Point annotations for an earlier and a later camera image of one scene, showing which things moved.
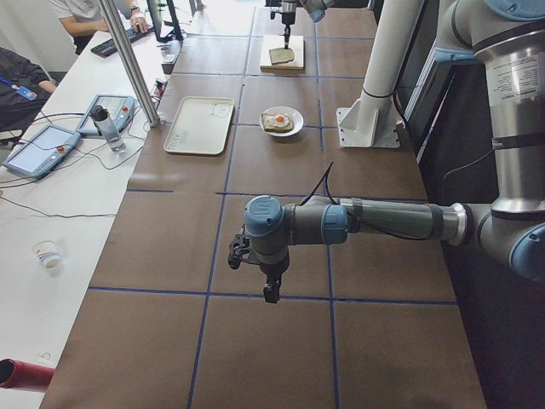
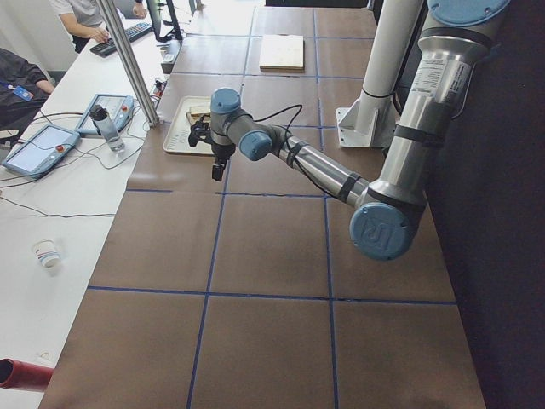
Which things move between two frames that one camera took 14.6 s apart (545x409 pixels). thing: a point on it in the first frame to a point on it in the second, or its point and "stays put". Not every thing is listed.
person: [138, 20] to [85, 20]
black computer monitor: [174, 35] stays put
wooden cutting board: [297, 65] stays put
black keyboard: [110, 49] stays put
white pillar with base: [375, 121] stays put
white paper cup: [47, 250] stays put
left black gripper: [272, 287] to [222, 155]
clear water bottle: [106, 128] stays put
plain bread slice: [281, 54] to [198, 117]
